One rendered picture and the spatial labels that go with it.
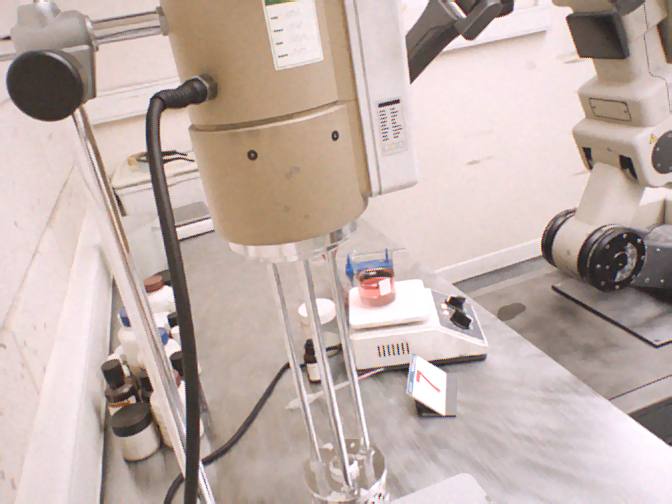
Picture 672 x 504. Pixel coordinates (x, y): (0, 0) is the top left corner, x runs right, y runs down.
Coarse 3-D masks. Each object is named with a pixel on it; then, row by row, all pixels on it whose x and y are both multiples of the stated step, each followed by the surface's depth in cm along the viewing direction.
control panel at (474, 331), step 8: (432, 296) 92; (440, 296) 94; (448, 296) 95; (440, 304) 91; (464, 304) 94; (440, 312) 88; (448, 312) 89; (472, 312) 92; (440, 320) 85; (448, 320) 87; (448, 328) 84; (456, 328) 85; (472, 328) 87; (472, 336) 85; (480, 336) 86
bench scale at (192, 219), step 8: (176, 208) 171; (184, 208) 169; (192, 208) 168; (200, 208) 167; (208, 208) 165; (176, 216) 163; (184, 216) 162; (192, 216) 161; (200, 216) 159; (208, 216) 160; (176, 224) 157; (184, 224) 160; (192, 224) 158; (200, 224) 158; (208, 224) 159; (184, 232) 157; (192, 232) 158; (200, 232) 159
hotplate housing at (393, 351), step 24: (432, 312) 87; (360, 336) 85; (384, 336) 84; (408, 336) 84; (432, 336) 84; (456, 336) 84; (360, 360) 86; (384, 360) 86; (408, 360) 86; (432, 360) 86; (456, 360) 86
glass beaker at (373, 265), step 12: (348, 252) 88; (360, 252) 89; (372, 252) 89; (384, 252) 89; (360, 264) 84; (372, 264) 84; (384, 264) 84; (360, 276) 86; (372, 276) 85; (384, 276) 85; (360, 288) 87; (372, 288) 85; (384, 288) 86; (396, 288) 88; (360, 300) 88; (372, 300) 86; (384, 300) 86; (396, 300) 88
